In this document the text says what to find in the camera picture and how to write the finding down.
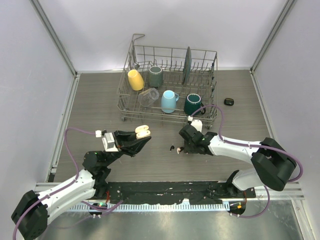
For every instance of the black earbud charging case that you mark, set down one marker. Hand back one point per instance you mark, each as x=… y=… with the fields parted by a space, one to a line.
x=229 y=101

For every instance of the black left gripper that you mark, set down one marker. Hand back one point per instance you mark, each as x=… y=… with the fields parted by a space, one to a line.
x=120 y=137

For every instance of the clear glass cup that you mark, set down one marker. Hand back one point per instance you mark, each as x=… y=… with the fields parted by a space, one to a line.
x=148 y=97

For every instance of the dark teal mug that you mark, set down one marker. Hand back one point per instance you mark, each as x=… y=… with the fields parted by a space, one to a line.
x=192 y=103

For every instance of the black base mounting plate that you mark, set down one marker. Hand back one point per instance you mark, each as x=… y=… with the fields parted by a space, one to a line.
x=174 y=192

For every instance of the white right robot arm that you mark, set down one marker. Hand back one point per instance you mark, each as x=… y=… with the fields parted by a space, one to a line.
x=271 y=166

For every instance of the light blue mug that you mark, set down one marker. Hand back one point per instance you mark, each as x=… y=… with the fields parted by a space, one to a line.
x=169 y=101

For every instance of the beige earbud charging case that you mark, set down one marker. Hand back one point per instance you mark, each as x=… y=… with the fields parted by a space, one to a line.
x=142 y=131

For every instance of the grey-green mug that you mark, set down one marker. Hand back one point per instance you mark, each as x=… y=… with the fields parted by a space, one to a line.
x=155 y=77

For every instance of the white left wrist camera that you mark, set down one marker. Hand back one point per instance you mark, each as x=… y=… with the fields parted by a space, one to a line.
x=106 y=137

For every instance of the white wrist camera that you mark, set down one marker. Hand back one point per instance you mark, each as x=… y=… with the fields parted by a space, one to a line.
x=196 y=123
x=106 y=137

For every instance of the grey wire dish rack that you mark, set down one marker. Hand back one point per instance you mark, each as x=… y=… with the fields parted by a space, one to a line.
x=202 y=80

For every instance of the yellow cup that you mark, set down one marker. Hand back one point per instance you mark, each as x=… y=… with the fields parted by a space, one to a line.
x=135 y=80

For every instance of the teal plate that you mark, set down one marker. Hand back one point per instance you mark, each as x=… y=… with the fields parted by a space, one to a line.
x=187 y=66

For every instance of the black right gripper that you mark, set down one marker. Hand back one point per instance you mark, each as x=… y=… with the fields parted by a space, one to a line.
x=189 y=149

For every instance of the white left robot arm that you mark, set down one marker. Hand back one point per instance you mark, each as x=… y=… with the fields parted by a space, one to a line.
x=35 y=211

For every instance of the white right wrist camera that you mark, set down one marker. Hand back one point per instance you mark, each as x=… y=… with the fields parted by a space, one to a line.
x=196 y=123

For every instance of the aluminium slotted rail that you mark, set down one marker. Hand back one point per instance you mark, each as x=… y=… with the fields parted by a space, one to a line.
x=185 y=206

